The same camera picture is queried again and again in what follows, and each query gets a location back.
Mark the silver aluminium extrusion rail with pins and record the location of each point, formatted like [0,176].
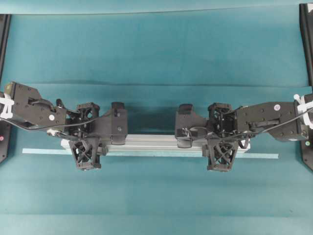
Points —
[152,143]

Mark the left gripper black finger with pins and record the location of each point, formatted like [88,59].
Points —
[113,125]
[85,153]

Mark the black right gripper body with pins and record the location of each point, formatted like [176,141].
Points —
[222,121]

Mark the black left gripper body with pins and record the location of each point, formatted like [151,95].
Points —
[85,126]

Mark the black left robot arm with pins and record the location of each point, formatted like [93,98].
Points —
[24,107]

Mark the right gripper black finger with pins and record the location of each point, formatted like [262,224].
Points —
[221,155]
[189,126]

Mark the light teal tape strip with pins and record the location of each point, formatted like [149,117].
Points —
[243,155]

